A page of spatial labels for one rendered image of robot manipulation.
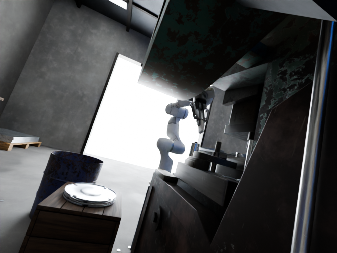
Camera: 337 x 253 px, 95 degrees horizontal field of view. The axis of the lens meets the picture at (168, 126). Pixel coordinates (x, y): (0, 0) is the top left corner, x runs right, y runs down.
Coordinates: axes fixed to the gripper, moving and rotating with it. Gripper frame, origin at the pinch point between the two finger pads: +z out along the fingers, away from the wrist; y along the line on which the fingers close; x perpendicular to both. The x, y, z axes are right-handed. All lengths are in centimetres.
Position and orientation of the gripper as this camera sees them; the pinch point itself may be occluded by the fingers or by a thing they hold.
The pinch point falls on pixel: (200, 126)
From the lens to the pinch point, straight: 81.1
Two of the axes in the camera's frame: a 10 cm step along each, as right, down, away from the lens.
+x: 4.4, -4.7, -7.7
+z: -0.8, 8.3, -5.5
